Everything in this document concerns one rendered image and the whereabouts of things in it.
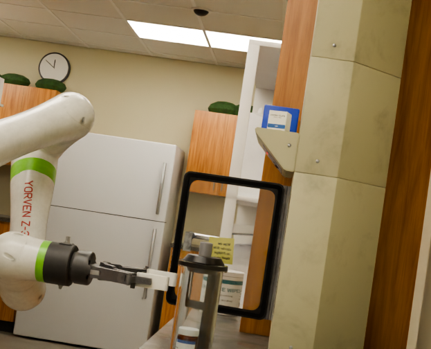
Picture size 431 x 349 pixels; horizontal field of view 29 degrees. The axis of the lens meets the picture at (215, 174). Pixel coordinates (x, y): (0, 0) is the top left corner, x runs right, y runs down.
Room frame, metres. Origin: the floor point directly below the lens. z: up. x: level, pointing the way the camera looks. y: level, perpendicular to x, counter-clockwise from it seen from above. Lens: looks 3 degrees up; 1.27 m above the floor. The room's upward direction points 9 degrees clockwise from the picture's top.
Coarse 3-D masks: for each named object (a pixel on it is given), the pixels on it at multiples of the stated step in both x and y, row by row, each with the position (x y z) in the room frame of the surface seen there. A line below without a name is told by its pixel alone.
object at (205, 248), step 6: (204, 246) 1.83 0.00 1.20; (210, 246) 1.83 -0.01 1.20; (204, 252) 1.83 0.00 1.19; (210, 252) 1.83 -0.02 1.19; (186, 258) 1.82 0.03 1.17; (192, 258) 1.81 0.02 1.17; (198, 258) 1.80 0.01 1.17; (204, 258) 1.80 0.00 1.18; (210, 258) 1.80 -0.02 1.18; (216, 258) 1.81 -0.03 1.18; (210, 264) 1.80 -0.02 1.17; (216, 264) 1.80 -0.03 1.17; (222, 264) 1.82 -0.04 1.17
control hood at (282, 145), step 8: (256, 128) 2.15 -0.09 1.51; (264, 128) 2.15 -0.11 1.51; (264, 136) 2.15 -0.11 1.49; (272, 136) 2.15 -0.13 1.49; (280, 136) 2.15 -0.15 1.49; (288, 136) 2.14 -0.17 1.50; (296, 136) 2.14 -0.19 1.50; (264, 144) 2.17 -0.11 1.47; (272, 144) 2.15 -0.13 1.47; (280, 144) 2.15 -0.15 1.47; (288, 144) 2.14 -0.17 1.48; (296, 144) 2.14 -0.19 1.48; (272, 152) 2.15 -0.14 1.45; (280, 152) 2.15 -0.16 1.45; (288, 152) 2.14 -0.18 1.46; (296, 152) 2.15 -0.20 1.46; (280, 160) 2.15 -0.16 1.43; (288, 160) 2.14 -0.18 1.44; (288, 168) 2.14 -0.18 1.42; (288, 176) 2.38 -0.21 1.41
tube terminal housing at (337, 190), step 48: (336, 96) 2.14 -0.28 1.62; (384, 96) 2.22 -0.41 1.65; (336, 144) 2.13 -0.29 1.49; (384, 144) 2.24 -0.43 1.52; (336, 192) 2.14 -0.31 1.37; (384, 192) 2.26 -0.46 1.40; (288, 240) 2.14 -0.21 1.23; (336, 240) 2.15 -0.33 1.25; (288, 288) 2.14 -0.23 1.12; (336, 288) 2.17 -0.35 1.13; (288, 336) 2.14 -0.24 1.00; (336, 336) 2.19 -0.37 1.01
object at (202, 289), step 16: (192, 272) 1.80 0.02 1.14; (208, 272) 1.79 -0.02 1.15; (224, 272) 1.81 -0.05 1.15; (192, 288) 1.80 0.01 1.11; (208, 288) 1.80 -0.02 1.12; (176, 304) 1.83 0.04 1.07; (192, 304) 1.79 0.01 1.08; (208, 304) 1.80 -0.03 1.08; (176, 320) 1.81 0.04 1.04; (192, 320) 1.79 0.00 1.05; (208, 320) 1.80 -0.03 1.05; (176, 336) 1.81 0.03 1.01; (192, 336) 1.79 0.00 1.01; (208, 336) 1.81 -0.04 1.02
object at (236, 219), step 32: (192, 192) 2.51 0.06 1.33; (224, 192) 2.49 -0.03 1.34; (256, 192) 2.47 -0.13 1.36; (192, 224) 2.50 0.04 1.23; (224, 224) 2.48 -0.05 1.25; (256, 224) 2.47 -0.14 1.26; (224, 256) 2.48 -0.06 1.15; (256, 256) 2.46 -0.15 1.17; (224, 288) 2.48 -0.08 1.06; (256, 288) 2.46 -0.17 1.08
